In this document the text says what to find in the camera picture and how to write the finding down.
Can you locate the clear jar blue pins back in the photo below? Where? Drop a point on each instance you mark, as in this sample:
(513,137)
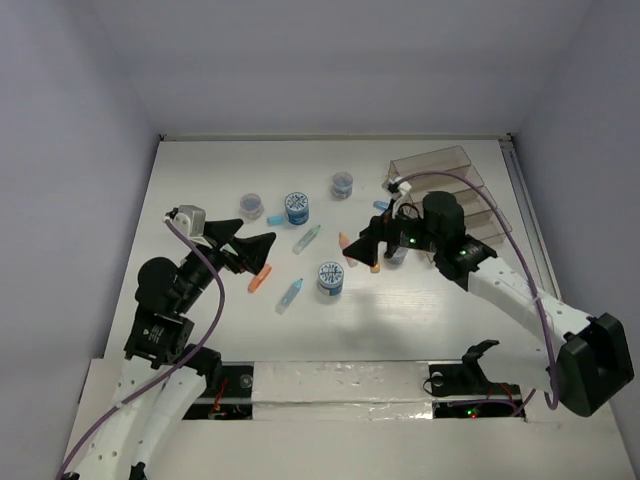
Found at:
(342,185)

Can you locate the orange capped highlighter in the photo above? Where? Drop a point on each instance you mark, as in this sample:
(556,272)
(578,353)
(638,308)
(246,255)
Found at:
(259,278)

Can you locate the light blue marker cap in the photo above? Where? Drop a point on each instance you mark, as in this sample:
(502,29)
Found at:
(275,220)

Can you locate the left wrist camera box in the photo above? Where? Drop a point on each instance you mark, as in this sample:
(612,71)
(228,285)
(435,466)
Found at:
(188,220)

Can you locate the blue capped highlighter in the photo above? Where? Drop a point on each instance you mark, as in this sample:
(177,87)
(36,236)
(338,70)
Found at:
(380,205)

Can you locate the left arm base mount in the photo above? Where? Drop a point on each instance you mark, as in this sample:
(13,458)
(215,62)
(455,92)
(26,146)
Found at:
(229,399)

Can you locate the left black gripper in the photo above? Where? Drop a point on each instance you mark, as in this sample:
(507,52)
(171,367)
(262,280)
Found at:
(227,252)

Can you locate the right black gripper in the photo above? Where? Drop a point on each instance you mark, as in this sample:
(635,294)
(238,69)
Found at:
(380,229)

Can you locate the clear tiered organizer tray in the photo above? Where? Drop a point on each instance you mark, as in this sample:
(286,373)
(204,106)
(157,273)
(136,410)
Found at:
(480,220)

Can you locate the blue ink jar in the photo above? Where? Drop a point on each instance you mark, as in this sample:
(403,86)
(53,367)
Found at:
(330,278)
(296,205)

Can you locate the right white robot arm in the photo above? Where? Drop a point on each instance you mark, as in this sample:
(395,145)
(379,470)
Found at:
(585,360)

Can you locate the green highlighter pen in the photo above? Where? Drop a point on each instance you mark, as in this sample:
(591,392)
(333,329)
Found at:
(305,240)

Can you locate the clear jar purple pins right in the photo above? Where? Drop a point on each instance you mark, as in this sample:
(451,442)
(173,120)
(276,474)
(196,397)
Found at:
(398,257)

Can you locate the blue ink jar back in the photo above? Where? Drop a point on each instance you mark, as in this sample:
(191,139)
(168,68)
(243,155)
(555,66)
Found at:
(296,205)

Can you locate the blue ink jar front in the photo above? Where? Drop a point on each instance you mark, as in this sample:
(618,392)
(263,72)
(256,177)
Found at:
(330,278)

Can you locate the blue highlighter pen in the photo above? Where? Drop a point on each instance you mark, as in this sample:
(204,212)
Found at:
(289,296)

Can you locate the clear jar purple pins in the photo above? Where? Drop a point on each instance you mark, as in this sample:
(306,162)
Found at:
(251,206)
(398,257)

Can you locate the clear jar purple pins left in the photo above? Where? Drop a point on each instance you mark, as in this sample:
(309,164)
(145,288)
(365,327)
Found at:
(251,206)

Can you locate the orange highlighter pen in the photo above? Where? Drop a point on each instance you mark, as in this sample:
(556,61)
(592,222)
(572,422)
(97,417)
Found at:
(344,242)

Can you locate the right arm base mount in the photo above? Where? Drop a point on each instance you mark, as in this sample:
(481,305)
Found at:
(460,390)

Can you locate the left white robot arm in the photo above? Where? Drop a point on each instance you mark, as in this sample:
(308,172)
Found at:
(162,373)

